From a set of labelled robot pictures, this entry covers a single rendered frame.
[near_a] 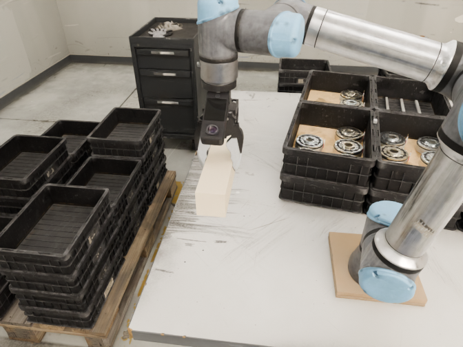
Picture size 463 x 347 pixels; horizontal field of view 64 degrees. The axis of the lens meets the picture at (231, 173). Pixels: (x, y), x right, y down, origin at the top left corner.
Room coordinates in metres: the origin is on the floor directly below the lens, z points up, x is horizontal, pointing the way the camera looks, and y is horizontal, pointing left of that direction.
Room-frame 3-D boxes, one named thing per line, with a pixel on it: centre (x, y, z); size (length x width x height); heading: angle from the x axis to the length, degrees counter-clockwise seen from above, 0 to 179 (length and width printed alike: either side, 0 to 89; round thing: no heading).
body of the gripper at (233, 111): (0.72, 0.02, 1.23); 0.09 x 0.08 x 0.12; 173
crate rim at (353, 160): (1.20, -0.37, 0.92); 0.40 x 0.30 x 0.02; 163
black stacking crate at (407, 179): (1.11, -0.65, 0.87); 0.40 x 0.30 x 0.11; 163
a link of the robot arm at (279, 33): (0.70, -0.08, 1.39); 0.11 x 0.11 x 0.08; 70
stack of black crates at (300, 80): (2.90, -0.58, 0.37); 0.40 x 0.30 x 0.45; 83
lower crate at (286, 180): (1.20, -0.37, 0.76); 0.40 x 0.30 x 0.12; 163
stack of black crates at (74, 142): (1.94, 1.00, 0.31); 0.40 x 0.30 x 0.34; 173
